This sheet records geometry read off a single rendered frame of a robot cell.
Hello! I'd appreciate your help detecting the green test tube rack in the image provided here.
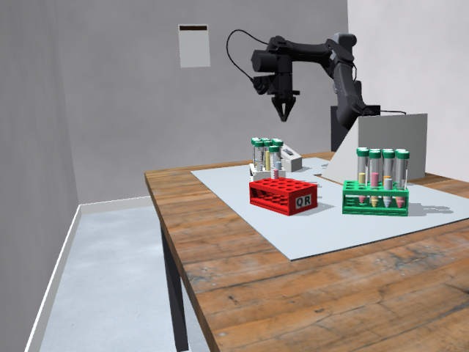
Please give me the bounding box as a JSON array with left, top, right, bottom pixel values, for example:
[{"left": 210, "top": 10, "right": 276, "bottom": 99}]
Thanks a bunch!
[{"left": 342, "top": 180, "right": 409, "bottom": 216}]

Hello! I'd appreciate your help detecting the red test tube rack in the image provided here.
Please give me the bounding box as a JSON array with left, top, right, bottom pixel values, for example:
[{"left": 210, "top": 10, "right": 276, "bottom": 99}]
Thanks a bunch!
[{"left": 249, "top": 177, "right": 317, "bottom": 216}]

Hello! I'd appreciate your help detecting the conical tube with yellow liquid and green cap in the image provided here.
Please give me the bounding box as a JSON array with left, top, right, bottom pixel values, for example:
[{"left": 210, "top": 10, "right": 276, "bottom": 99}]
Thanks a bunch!
[{"left": 264, "top": 142, "right": 273, "bottom": 171}]

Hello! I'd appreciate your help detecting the white tube rack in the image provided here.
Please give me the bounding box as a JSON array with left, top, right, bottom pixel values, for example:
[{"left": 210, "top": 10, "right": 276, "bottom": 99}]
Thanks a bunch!
[{"left": 249, "top": 164, "right": 286, "bottom": 182}]

